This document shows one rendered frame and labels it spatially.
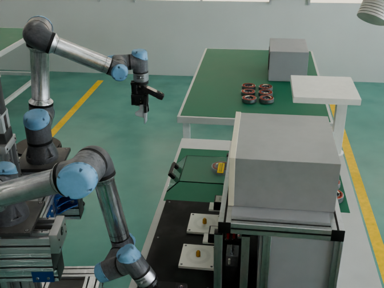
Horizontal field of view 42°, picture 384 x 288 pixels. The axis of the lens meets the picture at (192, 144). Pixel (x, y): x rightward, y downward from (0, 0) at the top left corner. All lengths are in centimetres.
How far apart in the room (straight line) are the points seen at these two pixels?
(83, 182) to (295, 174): 74
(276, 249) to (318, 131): 50
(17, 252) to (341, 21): 530
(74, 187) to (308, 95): 152
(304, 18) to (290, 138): 468
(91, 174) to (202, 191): 116
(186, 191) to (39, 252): 92
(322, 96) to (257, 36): 393
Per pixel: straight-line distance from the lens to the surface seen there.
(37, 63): 244
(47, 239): 205
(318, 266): 193
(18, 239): 208
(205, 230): 233
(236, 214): 185
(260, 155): 182
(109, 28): 688
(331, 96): 275
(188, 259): 216
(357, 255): 234
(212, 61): 486
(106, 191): 179
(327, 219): 187
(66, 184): 163
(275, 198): 187
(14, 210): 203
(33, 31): 229
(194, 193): 266
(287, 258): 190
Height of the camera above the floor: 215
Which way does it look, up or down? 26 degrees down
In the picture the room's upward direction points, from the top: 1 degrees counter-clockwise
